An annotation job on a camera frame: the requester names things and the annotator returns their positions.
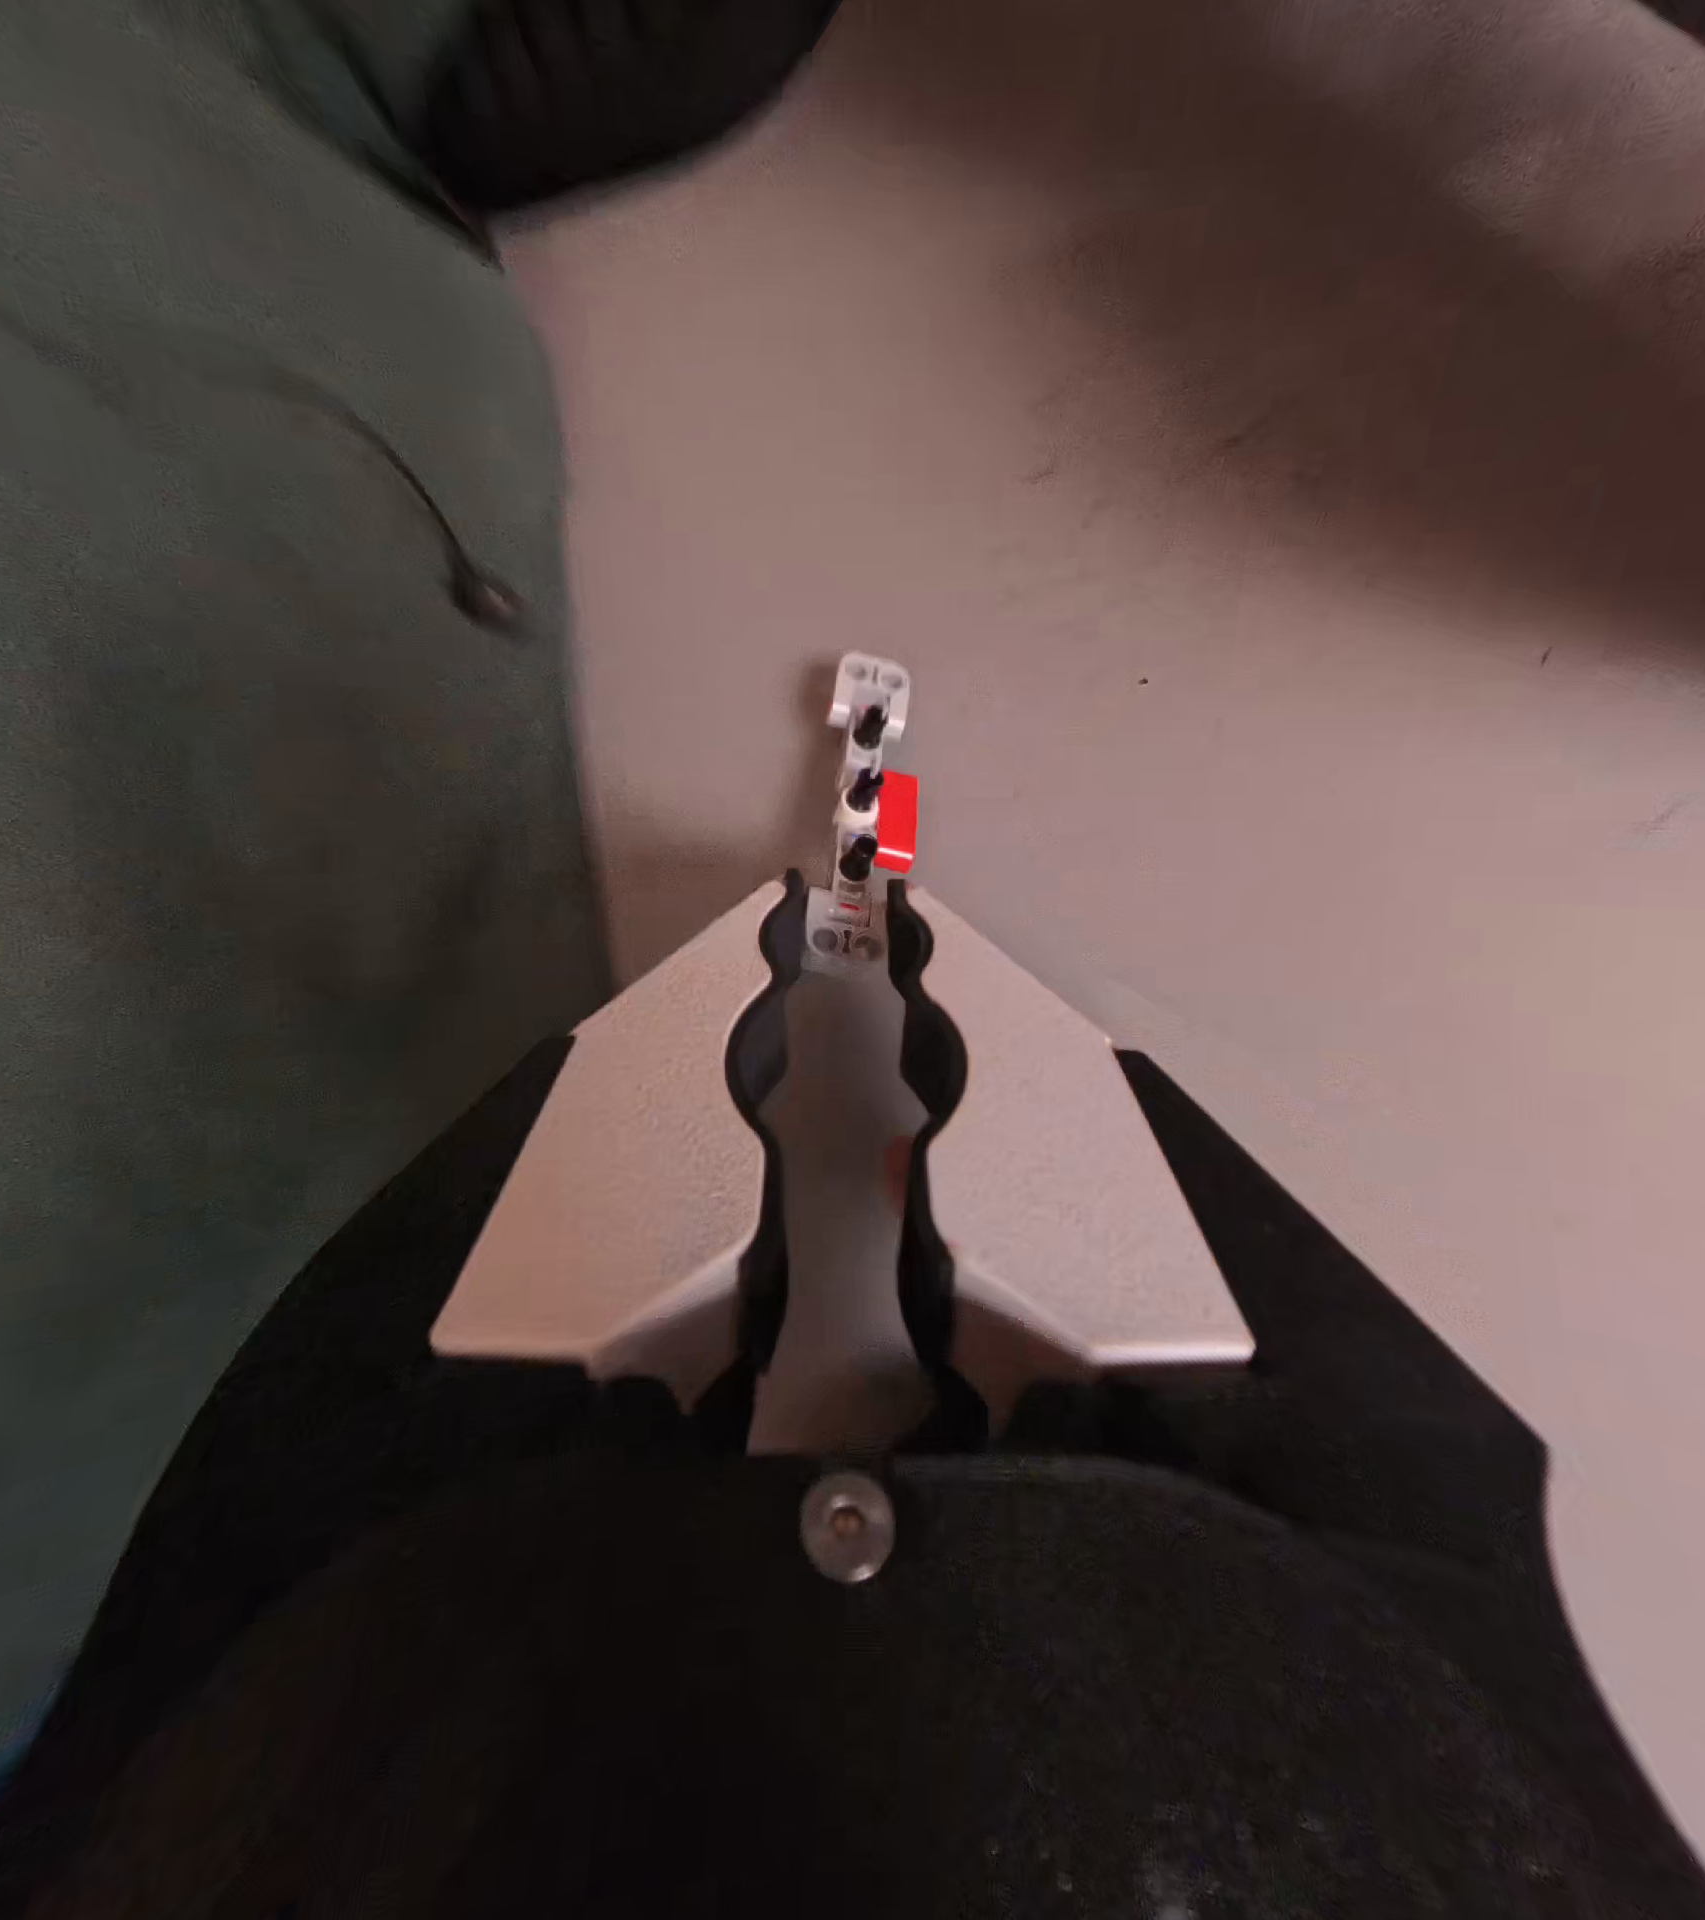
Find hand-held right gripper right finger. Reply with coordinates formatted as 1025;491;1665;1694
887;883;1259;1421

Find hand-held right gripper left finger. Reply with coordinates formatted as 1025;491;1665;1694
426;875;808;1404

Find grey lego beam assembly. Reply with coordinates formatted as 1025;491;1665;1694
798;648;928;984

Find person in green hoodie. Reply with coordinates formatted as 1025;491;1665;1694
0;0;616;1818

